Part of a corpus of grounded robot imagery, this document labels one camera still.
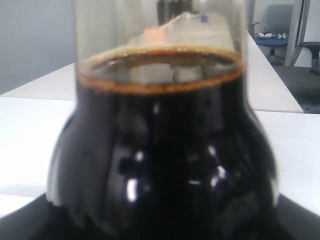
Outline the dark soy sauce bottle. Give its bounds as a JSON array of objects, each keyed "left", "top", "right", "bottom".
[{"left": 46, "top": 0, "right": 279, "bottom": 240}]

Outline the blue office chair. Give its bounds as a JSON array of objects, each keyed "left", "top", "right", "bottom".
[{"left": 253, "top": 4, "right": 294, "bottom": 66}]

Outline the black office chair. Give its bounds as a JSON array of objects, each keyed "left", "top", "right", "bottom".
[{"left": 274, "top": 41, "right": 320, "bottom": 114}]

